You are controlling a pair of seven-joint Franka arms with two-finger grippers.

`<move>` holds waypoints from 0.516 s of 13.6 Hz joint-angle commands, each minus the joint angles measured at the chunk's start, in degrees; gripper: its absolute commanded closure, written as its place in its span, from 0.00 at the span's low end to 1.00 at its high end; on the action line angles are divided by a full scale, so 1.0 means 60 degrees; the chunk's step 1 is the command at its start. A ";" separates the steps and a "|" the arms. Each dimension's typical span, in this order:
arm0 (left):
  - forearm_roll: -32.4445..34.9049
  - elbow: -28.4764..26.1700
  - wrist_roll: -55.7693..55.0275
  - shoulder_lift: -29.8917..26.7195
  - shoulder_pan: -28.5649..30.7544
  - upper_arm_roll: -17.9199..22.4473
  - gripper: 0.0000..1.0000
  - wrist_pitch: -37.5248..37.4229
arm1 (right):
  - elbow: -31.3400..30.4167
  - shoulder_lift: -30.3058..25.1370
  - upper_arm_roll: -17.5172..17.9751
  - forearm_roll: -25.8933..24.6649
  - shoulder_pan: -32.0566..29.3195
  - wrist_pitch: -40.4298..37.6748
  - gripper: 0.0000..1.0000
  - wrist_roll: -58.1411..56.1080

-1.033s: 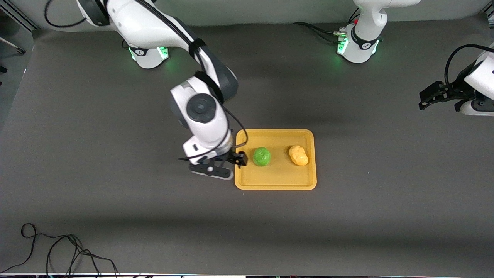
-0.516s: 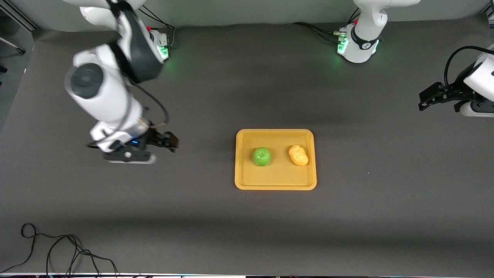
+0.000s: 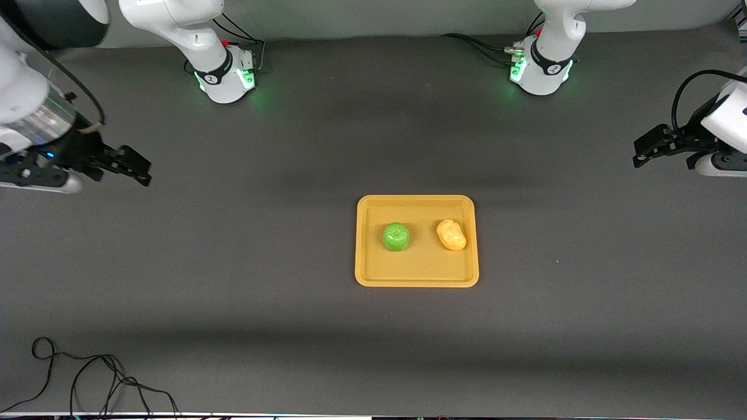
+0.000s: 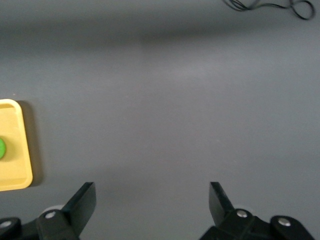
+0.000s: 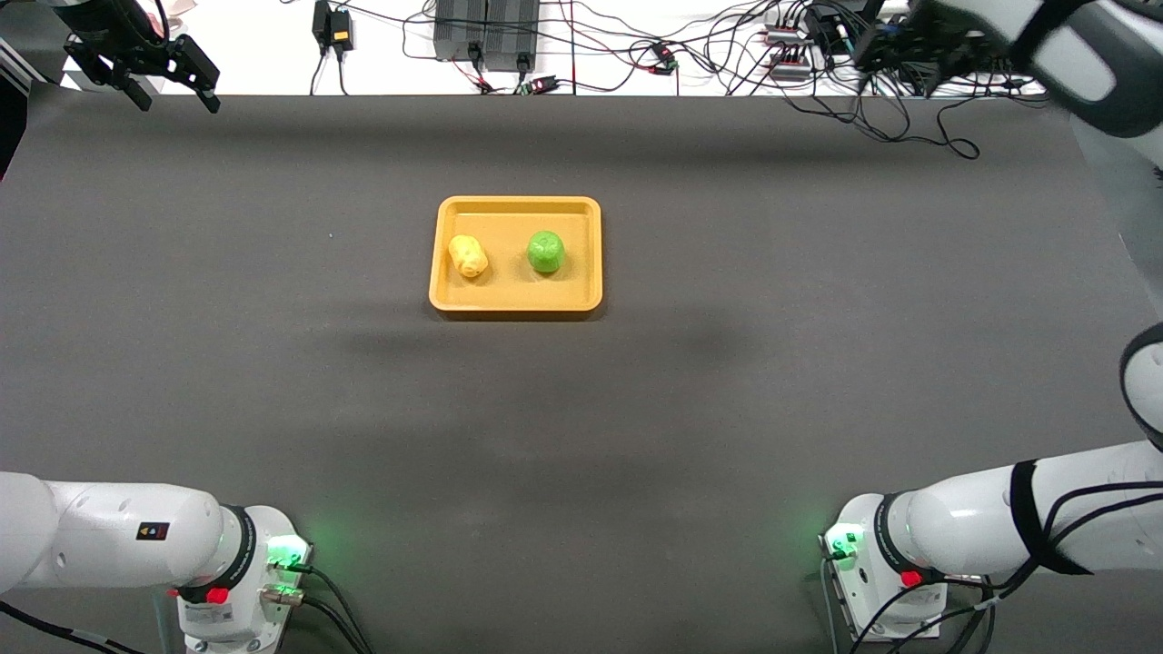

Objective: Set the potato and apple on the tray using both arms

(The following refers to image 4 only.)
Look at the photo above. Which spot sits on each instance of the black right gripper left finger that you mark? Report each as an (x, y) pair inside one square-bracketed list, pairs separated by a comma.
[(82, 205)]

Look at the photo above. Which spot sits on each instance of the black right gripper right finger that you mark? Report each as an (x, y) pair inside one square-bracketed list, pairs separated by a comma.
[(220, 205)]

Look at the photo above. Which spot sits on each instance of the green apple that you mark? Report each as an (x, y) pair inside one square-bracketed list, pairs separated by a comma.
[(2, 148)]

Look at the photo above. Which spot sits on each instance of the yellow plastic tray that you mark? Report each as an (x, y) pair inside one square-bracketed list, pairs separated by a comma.
[(12, 170)]

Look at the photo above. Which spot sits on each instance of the dark grey table mat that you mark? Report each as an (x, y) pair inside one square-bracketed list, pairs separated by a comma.
[(160, 100)]

